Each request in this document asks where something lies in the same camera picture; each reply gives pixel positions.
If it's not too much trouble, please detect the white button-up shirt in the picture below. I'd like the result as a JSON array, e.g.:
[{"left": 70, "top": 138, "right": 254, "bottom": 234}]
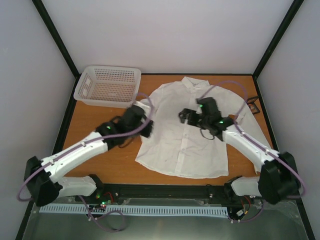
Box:
[{"left": 135, "top": 76, "right": 269, "bottom": 179}]

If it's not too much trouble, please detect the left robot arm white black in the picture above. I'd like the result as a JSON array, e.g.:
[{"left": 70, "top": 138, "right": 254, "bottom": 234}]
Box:
[{"left": 24, "top": 101, "right": 154, "bottom": 207}]

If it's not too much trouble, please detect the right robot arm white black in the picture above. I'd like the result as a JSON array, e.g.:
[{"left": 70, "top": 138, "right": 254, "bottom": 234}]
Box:
[{"left": 178, "top": 97, "right": 302, "bottom": 205}]

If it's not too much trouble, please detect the black open brooch box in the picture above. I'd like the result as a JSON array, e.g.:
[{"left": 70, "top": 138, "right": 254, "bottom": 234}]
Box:
[{"left": 246, "top": 96, "right": 261, "bottom": 115}]

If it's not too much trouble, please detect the white perforated plastic basket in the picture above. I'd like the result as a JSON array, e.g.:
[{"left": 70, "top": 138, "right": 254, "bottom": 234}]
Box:
[{"left": 73, "top": 65, "right": 142, "bottom": 109}]

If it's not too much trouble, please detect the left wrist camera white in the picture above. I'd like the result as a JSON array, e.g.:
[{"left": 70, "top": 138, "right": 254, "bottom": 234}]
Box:
[{"left": 133, "top": 101, "right": 148, "bottom": 108}]

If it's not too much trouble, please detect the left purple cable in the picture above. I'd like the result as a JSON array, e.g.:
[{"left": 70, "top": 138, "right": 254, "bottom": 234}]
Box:
[{"left": 16, "top": 91, "right": 155, "bottom": 202}]

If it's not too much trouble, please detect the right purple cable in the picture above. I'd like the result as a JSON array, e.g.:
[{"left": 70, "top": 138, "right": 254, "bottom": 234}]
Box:
[{"left": 198, "top": 79, "right": 308, "bottom": 201}]

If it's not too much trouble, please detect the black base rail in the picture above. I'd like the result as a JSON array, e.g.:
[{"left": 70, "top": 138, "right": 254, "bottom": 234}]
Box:
[{"left": 84, "top": 184, "right": 241, "bottom": 205}]

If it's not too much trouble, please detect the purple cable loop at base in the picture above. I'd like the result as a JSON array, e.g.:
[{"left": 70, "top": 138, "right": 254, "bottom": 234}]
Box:
[{"left": 77, "top": 194, "right": 127, "bottom": 231}]

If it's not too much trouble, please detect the light blue slotted cable duct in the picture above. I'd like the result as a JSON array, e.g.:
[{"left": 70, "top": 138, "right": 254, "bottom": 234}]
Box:
[{"left": 39, "top": 203, "right": 228, "bottom": 218}]

